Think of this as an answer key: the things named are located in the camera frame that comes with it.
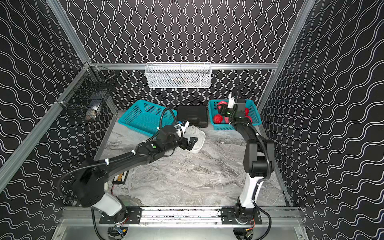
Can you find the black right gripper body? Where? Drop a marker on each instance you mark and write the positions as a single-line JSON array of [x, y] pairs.
[[228, 113]]

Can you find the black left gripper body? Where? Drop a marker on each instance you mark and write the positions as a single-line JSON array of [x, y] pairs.
[[186, 142]]

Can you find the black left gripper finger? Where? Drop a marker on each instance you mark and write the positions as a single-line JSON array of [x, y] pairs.
[[190, 141], [187, 147]]

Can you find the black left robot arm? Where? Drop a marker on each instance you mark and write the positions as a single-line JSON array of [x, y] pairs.
[[89, 182]]

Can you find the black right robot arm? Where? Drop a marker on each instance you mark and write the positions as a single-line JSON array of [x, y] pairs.
[[256, 162]]

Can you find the white plastic tub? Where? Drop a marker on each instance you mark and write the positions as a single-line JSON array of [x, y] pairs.
[[198, 146]]

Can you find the teal basket right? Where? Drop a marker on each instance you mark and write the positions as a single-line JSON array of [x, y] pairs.
[[223, 126]]

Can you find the teal basket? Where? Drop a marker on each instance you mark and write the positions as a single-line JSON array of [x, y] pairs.
[[143, 117], [223, 126]]

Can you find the black plastic tool case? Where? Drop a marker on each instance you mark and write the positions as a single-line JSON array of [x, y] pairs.
[[196, 115]]

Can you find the teal basket left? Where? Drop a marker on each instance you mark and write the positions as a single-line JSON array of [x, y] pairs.
[[143, 117]]

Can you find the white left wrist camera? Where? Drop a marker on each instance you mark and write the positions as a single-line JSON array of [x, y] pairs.
[[184, 124]]

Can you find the clear wall basket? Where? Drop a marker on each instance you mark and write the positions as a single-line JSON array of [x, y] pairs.
[[179, 75]]

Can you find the black wire wall basket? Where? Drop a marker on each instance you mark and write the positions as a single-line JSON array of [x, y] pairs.
[[90, 94]]

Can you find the metal base rail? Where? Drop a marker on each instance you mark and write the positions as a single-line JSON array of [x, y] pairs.
[[184, 217]]

